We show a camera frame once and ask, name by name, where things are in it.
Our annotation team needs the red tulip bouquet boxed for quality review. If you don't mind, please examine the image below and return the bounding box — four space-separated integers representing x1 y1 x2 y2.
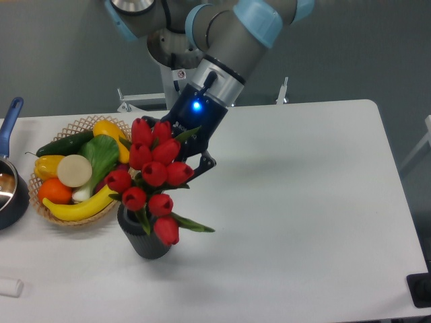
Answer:
106 118 214 247

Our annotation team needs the white metal base frame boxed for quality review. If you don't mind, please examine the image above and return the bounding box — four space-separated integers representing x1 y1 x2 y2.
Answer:
117 76 290 113

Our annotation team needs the beige round disc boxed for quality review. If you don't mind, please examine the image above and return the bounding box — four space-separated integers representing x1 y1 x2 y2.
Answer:
57 155 92 188

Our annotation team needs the green bok choy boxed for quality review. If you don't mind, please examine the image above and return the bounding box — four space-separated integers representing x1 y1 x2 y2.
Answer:
72 135 119 204

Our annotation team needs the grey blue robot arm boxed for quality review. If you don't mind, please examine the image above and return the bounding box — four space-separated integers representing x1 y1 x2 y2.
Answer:
104 1 314 176

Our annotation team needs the white cylinder object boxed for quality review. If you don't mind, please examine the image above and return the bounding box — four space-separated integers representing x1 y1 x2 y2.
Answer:
0 277 24 298

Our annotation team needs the white furniture piece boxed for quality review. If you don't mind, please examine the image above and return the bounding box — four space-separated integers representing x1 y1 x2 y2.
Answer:
399 115 430 178

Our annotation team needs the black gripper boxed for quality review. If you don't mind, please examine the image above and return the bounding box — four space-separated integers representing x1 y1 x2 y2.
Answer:
141 84 228 178

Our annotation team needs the yellow bell pepper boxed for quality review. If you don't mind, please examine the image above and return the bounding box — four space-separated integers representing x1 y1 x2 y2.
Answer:
34 155 65 181

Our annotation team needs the yellow squash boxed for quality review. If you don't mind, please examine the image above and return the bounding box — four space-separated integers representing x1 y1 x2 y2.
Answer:
93 120 129 164

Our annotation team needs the green cucumber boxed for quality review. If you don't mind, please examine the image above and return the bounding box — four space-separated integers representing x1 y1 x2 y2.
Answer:
26 131 94 157

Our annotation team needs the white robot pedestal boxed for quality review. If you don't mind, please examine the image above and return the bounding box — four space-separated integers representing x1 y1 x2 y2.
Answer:
146 28 203 110

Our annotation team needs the blue handled saucepan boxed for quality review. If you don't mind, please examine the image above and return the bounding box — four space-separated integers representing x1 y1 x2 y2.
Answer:
1 97 29 230

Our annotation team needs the dark grey ribbed vase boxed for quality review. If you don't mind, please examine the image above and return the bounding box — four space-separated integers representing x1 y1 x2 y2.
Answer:
117 205 171 260

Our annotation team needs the yellow banana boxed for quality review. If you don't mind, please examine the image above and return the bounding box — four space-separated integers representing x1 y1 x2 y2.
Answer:
42 185 115 221

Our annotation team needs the orange fruit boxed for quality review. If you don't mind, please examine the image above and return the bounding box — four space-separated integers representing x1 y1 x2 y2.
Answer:
37 178 73 205

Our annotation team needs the black device at table edge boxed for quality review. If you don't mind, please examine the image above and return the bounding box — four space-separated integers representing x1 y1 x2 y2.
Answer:
406 273 430 308

